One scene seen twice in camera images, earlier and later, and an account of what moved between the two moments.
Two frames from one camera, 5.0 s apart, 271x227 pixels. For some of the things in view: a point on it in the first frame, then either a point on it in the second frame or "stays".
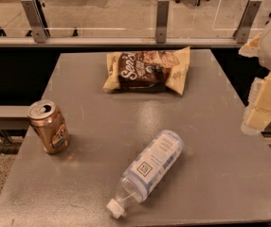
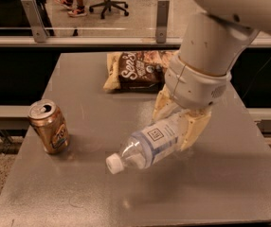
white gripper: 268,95 → 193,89
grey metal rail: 119,42 stays
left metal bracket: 39,32 stays
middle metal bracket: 162,21 stays
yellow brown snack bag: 148,70 stays
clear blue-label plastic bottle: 146,170 → 141,149
